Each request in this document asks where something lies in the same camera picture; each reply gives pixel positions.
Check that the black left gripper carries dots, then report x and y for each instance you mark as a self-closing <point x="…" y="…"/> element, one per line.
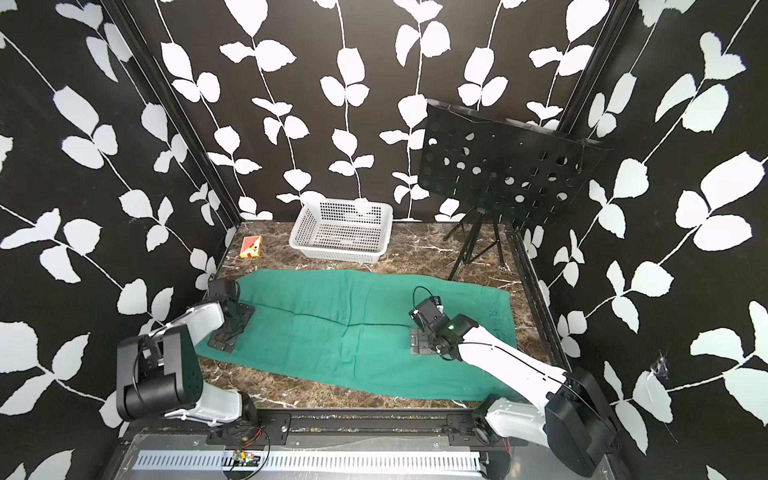
<point x="218" y="339"/>

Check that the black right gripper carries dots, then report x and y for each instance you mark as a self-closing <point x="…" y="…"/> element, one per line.
<point x="420" y="339"/>

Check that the green long pants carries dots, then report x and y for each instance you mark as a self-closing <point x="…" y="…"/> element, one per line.
<point x="352" y="329"/>

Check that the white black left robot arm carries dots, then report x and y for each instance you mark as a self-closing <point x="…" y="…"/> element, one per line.
<point x="159" y="374"/>

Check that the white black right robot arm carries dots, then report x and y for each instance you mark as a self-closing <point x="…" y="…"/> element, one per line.
<point x="568" y="412"/>

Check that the yellow red playing card box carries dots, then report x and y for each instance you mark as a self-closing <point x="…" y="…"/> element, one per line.
<point x="251" y="247"/>

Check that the small green circuit board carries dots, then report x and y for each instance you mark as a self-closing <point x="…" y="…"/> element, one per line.
<point x="245" y="459"/>

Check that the white plastic perforated basket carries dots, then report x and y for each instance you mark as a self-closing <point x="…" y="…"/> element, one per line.
<point x="343" y="230"/>

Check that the black perforated music stand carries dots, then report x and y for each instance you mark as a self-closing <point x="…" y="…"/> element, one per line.
<point x="511" y="174"/>

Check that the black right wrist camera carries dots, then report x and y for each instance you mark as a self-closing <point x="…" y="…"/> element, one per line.
<point x="428" y="313"/>

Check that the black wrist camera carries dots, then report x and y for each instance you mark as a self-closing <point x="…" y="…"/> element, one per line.
<point x="223" y="290"/>
<point x="428" y="313"/>

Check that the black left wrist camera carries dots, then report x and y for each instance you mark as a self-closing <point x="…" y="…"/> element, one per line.
<point x="223" y="290"/>

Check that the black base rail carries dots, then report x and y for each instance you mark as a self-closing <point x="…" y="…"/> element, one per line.
<point x="463" y="427"/>

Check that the white slotted cable duct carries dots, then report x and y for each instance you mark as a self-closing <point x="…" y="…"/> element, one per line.
<point x="375" y="462"/>

